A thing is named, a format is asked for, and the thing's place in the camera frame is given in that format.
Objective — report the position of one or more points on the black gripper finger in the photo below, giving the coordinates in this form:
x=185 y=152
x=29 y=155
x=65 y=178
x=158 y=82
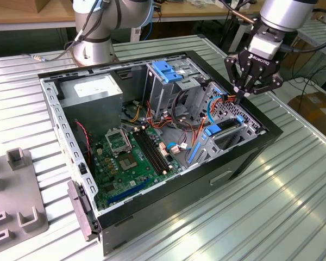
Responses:
x=231 y=70
x=274 y=83

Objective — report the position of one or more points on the hard disk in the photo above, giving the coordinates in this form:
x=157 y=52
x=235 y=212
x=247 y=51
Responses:
x=213 y=130

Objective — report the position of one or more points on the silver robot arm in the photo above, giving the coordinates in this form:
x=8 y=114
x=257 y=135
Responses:
x=130 y=13

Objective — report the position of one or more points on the silver disk bay cage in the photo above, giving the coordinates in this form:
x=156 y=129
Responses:
x=247 y=112

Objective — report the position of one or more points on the brown cardboard box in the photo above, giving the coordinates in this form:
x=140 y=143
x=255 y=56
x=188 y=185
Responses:
x=315 y=111

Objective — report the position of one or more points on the blue plastic drive latch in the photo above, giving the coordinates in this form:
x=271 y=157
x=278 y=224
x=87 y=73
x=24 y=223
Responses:
x=165 y=72

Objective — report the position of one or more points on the silver optical drive cage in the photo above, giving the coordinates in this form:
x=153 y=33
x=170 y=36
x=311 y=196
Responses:
x=163 y=98

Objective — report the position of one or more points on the black RAM slot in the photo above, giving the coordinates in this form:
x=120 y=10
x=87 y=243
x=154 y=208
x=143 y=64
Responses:
x=158 y=150
x=145 y=150
x=154 y=150
x=150 y=150

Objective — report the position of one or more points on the CPU socket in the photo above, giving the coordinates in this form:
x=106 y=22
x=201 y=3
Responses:
x=119 y=142

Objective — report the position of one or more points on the grey square chipset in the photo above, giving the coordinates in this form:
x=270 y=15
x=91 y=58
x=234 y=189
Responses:
x=128 y=163

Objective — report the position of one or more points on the black PC case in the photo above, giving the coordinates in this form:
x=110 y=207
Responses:
x=179 y=201

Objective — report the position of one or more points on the grey power supply unit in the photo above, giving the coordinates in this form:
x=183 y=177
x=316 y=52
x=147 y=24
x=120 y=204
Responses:
x=92 y=117

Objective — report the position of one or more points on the green motherboard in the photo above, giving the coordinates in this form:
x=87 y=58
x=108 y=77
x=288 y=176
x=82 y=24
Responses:
x=125 y=180

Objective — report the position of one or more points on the blue expansion slot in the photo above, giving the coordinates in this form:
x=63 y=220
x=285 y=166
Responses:
x=127 y=192

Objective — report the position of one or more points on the black case fan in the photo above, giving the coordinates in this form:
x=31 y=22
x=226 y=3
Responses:
x=81 y=146

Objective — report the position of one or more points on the cardboard box on desk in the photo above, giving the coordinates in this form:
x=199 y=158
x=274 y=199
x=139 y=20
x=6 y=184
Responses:
x=49 y=5

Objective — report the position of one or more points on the grey parts rack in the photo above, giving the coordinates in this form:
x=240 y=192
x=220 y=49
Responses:
x=16 y=195

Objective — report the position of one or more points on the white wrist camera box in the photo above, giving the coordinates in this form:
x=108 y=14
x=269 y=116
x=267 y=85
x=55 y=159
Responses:
x=263 y=44

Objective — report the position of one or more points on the wooden desk white frame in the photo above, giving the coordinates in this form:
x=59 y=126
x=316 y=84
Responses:
x=195 y=11
x=30 y=16

